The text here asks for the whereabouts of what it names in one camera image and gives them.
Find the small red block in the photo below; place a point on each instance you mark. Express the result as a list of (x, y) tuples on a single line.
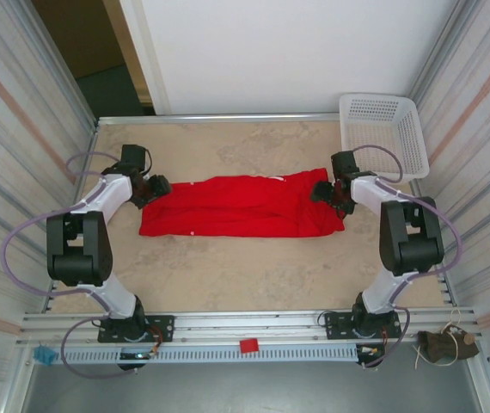
[(249, 346)]

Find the small blue connector block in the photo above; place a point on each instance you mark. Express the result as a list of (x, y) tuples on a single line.
[(44, 356)]

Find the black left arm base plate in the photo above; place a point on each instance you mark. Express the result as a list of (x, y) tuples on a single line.
[(163, 327)]

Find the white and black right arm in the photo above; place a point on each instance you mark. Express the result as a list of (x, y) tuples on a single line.
[(412, 236)]

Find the aluminium table end rail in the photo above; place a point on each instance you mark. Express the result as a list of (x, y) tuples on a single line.
[(228, 118)]

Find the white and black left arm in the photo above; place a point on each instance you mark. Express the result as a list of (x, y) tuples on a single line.
[(112, 193)]

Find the red t-shirt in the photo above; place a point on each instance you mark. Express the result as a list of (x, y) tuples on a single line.
[(228, 206)]

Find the aluminium corner post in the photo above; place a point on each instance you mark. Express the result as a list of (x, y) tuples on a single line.
[(440, 43)]

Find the tan wooden door frame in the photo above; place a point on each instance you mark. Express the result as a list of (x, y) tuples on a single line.
[(128, 47)]

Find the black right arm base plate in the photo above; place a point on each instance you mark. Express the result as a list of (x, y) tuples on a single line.
[(335, 324)]

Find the small black controller board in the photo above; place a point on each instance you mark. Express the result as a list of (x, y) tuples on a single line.
[(371, 350), (135, 356)]

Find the white perforated plastic basket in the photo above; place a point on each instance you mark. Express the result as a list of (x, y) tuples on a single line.
[(382, 129)]

